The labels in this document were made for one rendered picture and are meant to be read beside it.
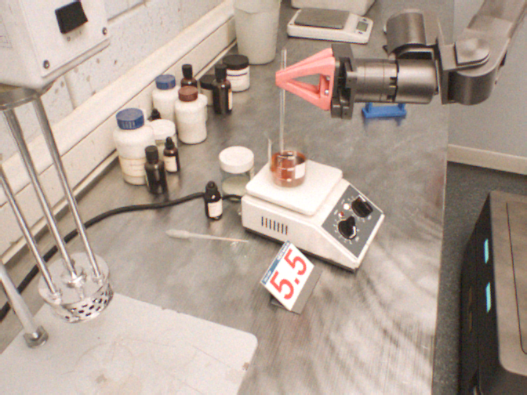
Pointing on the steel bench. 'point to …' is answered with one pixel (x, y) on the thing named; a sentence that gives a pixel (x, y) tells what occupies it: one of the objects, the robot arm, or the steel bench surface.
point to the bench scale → (329, 25)
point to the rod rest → (383, 110)
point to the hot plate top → (325, 177)
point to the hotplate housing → (302, 227)
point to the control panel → (365, 227)
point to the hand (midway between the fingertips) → (281, 78)
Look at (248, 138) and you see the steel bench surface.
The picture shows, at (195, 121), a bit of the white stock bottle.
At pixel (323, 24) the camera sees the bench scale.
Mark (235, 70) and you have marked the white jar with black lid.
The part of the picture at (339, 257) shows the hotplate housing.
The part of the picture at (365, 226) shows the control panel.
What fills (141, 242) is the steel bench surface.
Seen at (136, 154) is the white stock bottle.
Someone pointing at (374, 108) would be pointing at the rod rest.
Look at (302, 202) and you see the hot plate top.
